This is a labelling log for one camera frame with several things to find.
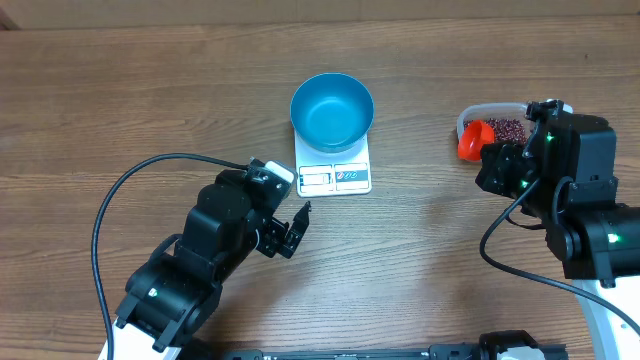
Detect red scoop with blue handle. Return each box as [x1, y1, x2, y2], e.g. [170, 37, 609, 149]
[457, 120, 496, 162]

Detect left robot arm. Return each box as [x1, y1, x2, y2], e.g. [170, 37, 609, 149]
[100, 161, 311, 359]

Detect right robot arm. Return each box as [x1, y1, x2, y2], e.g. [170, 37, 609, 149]
[476, 100, 639, 359]

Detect white digital kitchen scale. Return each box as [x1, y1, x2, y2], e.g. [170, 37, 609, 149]
[295, 132, 372, 198]

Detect blue plastic bowl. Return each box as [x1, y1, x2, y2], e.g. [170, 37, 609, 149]
[289, 72, 375, 153]

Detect red adzuki beans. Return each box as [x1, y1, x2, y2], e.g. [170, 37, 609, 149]
[459, 118, 527, 144]

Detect clear plastic container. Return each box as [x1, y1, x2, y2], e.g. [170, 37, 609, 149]
[456, 102, 533, 145]

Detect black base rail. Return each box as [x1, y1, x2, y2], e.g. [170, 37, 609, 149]
[180, 330, 569, 360]

